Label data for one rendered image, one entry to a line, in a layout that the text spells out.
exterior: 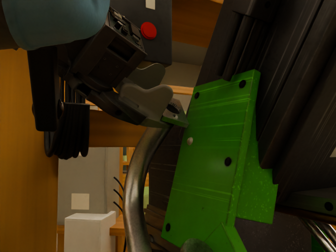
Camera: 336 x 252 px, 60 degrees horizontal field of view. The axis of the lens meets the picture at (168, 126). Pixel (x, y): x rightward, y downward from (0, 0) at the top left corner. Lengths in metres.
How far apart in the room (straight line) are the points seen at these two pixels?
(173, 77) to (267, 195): 11.68
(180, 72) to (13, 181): 11.73
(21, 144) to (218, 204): 0.40
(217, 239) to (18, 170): 0.40
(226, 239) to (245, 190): 0.06
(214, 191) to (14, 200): 0.39
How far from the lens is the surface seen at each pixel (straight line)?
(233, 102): 0.34
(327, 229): 0.44
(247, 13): 0.33
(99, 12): 0.17
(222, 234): 0.30
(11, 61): 0.62
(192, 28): 0.82
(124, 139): 0.74
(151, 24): 0.59
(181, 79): 12.16
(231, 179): 0.31
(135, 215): 0.41
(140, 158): 0.43
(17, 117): 0.60
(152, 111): 0.36
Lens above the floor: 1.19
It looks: 4 degrees up
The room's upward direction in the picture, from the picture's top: straight up
